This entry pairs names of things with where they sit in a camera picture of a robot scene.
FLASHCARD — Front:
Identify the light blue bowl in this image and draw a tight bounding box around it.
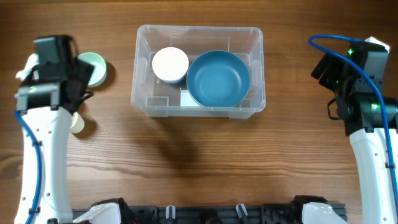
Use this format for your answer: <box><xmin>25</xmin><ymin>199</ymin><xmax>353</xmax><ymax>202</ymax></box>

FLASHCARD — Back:
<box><xmin>160</xmin><ymin>75</ymin><xmax>186</xmax><ymax>84</ymax></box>

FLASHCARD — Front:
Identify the left blue cable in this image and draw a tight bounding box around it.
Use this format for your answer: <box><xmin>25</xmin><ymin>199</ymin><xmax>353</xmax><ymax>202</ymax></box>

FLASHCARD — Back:
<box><xmin>14</xmin><ymin>110</ymin><xmax>43</xmax><ymax>224</ymax></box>

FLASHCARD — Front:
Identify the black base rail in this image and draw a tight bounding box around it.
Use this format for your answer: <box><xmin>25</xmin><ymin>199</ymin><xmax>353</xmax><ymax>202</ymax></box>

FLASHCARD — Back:
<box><xmin>129</xmin><ymin>203</ymin><xmax>298</xmax><ymax>224</ymax></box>

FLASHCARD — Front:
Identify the blue cable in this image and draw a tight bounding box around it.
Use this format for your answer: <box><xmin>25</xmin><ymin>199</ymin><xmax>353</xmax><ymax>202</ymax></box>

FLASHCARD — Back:
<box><xmin>14</xmin><ymin>110</ymin><xmax>43</xmax><ymax>224</ymax></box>
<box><xmin>308</xmin><ymin>34</ymin><xmax>398</xmax><ymax>215</ymax></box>

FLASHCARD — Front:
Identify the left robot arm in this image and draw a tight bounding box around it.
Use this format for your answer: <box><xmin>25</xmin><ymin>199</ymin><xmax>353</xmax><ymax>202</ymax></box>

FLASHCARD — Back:
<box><xmin>14</xmin><ymin>35</ymin><xmax>95</xmax><ymax>223</ymax></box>

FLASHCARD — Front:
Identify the mint green bowl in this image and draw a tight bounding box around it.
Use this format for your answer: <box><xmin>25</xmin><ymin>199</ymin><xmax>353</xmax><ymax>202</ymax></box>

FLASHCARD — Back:
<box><xmin>78</xmin><ymin>52</ymin><xmax>107</xmax><ymax>88</ymax></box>

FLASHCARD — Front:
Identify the pink bowl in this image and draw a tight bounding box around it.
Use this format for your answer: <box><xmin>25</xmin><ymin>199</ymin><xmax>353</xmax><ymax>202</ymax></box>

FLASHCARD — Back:
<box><xmin>152</xmin><ymin>47</ymin><xmax>189</xmax><ymax>79</ymax></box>

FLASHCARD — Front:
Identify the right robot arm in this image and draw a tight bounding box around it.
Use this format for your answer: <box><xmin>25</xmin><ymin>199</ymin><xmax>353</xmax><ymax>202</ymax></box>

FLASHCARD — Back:
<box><xmin>308</xmin><ymin>36</ymin><xmax>397</xmax><ymax>223</ymax></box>

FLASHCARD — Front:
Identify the clear plastic storage bin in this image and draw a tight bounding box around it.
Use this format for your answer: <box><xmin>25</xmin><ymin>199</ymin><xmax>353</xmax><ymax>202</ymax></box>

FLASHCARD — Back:
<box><xmin>131</xmin><ymin>25</ymin><xmax>266</xmax><ymax>119</ymax></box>

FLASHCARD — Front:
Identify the right blue cable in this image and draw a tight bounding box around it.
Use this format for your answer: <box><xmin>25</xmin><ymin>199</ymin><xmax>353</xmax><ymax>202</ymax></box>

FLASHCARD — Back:
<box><xmin>308</xmin><ymin>34</ymin><xmax>398</xmax><ymax>215</ymax></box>

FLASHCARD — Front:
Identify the cream cup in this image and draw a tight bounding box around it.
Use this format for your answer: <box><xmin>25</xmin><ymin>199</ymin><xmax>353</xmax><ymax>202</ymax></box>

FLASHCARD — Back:
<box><xmin>70</xmin><ymin>112</ymin><xmax>85</xmax><ymax>134</ymax></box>

